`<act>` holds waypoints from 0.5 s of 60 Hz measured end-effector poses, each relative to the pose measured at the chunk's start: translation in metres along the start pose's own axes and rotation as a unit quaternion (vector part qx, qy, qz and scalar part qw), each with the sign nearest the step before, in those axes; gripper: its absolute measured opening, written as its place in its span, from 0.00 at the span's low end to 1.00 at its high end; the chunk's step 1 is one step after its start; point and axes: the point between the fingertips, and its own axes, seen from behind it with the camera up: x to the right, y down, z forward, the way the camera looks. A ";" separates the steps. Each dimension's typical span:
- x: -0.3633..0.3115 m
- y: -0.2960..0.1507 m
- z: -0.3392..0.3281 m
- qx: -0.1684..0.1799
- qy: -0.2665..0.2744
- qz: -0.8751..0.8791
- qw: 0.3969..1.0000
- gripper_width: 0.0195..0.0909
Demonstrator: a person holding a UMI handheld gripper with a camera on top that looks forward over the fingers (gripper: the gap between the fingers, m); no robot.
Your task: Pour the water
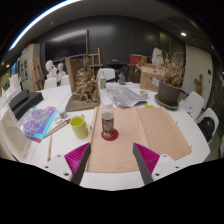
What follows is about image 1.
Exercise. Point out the white chair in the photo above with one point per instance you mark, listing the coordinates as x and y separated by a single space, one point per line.
210 112
65 80
50 83
110 74
193 103

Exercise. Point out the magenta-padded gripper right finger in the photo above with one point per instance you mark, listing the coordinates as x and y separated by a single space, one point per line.
146 156

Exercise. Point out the dried plant in grey pot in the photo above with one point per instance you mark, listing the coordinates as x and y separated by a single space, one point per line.
168 93

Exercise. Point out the dark wall screen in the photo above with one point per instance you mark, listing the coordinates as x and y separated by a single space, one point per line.
66 45

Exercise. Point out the small white cup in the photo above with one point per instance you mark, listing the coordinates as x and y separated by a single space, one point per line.
143 94

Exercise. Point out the ceiling spotlights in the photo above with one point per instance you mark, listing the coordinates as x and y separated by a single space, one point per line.
183 34

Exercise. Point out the wooden easel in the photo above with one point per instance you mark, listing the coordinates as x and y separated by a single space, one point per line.
95 60
37 75

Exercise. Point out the black backpack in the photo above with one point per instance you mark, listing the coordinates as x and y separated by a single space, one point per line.
206 128

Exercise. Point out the white spray bottle green label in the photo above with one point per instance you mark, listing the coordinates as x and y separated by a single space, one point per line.
102 81

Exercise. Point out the beige cabinet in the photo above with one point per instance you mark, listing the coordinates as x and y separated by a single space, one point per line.
28 65

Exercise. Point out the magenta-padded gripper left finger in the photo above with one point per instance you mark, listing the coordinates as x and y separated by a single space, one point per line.
76 155

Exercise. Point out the brown wooden sculpture model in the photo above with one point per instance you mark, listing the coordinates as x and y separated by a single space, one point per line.
85 90

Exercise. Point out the red box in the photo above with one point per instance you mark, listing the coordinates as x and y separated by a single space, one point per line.
137 60

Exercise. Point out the brown cardboard box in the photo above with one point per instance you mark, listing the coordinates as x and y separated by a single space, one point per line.
148 78

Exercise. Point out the clear bottle with white cap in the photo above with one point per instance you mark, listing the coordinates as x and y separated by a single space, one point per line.
107 123

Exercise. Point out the small black box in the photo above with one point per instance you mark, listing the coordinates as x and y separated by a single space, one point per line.
18 99

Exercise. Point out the small grey glass bottle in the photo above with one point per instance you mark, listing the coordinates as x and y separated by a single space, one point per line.
122 79

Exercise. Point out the grey plant saucer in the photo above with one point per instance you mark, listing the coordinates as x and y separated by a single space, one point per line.
166 107

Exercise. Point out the large brown cardboard sheet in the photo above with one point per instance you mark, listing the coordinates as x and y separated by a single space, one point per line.
150 130

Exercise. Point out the colourful printed book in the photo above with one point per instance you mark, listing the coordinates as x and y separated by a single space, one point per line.
38 123

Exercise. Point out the folded newspaper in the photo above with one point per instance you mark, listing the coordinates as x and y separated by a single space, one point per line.
125 96

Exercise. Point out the large black box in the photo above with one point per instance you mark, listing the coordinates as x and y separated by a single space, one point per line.
28 105

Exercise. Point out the yellow-green mug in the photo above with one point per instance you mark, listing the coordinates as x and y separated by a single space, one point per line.
79 128

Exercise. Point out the white plaster bust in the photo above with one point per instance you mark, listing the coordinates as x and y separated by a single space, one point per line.
61 71
50 69

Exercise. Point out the wooden figure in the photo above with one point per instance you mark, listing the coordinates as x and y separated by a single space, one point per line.
199 83

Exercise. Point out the thin wooden stick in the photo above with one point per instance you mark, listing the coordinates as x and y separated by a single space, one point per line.
49 148

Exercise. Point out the small yellow note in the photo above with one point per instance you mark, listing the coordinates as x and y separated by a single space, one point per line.
149 106

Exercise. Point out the flat round red coaster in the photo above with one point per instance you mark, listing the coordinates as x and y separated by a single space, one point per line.
115 135

